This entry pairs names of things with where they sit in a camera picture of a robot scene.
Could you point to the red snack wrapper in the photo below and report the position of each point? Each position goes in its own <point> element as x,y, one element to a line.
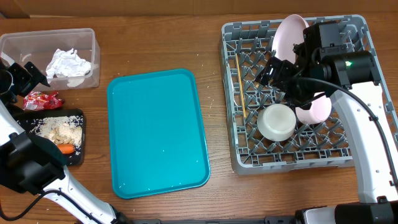
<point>37,101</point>

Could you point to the clear plastic bin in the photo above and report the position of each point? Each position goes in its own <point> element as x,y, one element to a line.
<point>39,47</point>

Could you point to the spilled rice and scraps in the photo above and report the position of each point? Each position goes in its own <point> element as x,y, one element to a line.
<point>60,130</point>

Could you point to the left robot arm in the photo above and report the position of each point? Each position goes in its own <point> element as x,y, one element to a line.
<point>30,163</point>

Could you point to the white napkin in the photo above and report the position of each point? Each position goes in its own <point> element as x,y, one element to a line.
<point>67,64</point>

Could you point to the pink bowl with food scraps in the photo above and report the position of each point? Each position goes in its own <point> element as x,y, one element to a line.
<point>319,111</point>

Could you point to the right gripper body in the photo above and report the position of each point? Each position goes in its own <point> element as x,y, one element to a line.
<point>297,93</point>

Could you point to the grey dishwasher rack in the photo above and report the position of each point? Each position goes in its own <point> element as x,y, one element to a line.
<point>312,145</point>

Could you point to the black plastic bin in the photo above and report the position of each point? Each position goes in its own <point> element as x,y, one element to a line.
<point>26,120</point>

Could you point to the teal serving tray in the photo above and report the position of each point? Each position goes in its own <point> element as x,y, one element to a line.
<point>157,141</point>

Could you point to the orange carrot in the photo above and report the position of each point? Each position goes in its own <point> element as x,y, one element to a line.
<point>66,148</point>

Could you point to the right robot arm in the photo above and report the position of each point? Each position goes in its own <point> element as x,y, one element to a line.
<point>353,83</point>

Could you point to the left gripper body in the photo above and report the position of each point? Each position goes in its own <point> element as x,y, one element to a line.
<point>16,80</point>

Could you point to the pink round plate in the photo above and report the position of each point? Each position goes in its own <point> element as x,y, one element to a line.
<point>289,33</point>

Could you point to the wooden chopstick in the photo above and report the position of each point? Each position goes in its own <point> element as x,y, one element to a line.
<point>241,92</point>

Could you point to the white bowl with food scraps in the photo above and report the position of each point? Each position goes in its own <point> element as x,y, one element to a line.
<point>276,122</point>

